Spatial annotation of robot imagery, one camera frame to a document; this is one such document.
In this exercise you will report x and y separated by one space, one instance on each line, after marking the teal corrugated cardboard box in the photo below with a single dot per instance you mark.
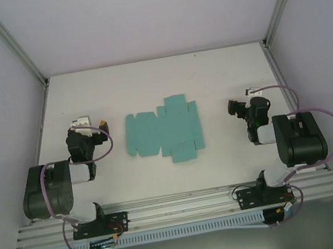
167 130

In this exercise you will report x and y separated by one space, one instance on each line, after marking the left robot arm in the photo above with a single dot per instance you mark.
46 189

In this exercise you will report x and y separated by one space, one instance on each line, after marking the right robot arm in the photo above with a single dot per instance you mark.
300 140

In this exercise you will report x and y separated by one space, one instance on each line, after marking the aluminium table edge rail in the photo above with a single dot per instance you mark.
276 71
41 120

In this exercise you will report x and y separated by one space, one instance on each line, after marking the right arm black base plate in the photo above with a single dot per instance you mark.
246 197

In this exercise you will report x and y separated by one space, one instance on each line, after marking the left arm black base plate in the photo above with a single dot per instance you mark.
118 218

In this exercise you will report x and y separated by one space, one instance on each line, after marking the aluminium mounting rail beam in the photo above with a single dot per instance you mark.
180 206

